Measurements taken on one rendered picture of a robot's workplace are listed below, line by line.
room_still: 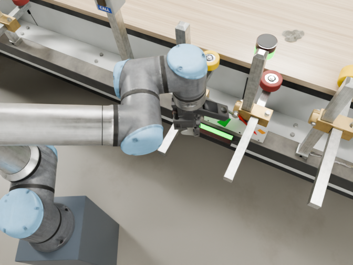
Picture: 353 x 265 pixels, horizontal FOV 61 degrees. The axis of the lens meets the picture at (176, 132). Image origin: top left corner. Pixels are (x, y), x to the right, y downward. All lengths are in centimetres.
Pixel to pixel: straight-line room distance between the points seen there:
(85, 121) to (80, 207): 75
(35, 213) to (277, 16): 119
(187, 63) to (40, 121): 33
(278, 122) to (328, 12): 50
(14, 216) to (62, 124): 56
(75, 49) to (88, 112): 118
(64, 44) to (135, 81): 119
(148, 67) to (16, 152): 57
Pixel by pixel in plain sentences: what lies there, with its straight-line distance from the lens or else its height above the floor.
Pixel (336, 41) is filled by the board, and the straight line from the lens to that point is 138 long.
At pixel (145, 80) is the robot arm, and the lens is 68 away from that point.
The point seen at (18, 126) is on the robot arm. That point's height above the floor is 133.
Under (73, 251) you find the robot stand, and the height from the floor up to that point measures 60.
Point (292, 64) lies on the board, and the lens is 124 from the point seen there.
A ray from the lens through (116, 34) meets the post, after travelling 114.
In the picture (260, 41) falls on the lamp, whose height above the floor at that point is 115.
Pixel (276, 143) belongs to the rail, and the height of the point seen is 70.
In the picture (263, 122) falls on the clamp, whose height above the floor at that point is 85.
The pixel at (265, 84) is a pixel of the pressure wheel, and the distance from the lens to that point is 115.
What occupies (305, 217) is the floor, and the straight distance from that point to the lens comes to 194.
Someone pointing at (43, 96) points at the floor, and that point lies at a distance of 250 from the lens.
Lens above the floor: 180
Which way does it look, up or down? 61 degrees down
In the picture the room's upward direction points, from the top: 8 degrees counter-clockwise
